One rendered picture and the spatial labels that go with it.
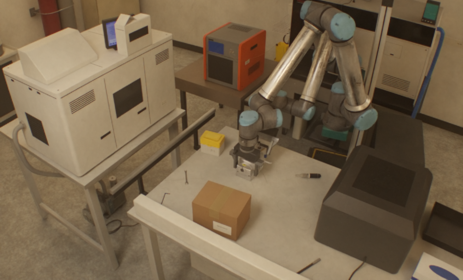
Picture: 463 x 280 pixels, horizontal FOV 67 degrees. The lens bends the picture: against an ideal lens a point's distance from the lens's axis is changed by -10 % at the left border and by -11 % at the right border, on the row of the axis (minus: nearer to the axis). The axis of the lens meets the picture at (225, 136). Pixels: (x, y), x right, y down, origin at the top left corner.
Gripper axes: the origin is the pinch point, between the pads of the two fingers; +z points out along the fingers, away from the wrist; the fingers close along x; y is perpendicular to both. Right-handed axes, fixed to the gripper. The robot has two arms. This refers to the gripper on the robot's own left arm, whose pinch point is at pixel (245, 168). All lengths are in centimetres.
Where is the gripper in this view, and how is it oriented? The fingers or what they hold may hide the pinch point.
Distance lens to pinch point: 206.1
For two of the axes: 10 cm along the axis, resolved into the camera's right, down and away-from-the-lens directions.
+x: 8.5, 3.1, -4.1
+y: -5.2, 5.0, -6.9
